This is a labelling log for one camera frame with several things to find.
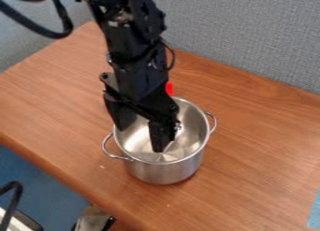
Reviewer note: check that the stainless steel pot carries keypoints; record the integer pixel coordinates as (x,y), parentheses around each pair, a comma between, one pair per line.
(178,162)

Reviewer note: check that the white black device corner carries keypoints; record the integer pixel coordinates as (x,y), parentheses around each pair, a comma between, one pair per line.
(21,223)

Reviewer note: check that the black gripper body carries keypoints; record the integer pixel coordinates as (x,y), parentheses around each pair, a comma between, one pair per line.
(139,80)

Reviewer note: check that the red plastic block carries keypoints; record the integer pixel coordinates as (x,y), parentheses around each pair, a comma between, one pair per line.
(169,88)

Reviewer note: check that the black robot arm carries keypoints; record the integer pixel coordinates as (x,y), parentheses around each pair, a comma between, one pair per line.
(131,24)

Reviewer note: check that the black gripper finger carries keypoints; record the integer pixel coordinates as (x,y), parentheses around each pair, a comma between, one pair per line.
(162,131)
(123,110)

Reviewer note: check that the grey black object under table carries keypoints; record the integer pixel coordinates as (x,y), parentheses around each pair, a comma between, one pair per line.
(94,220)

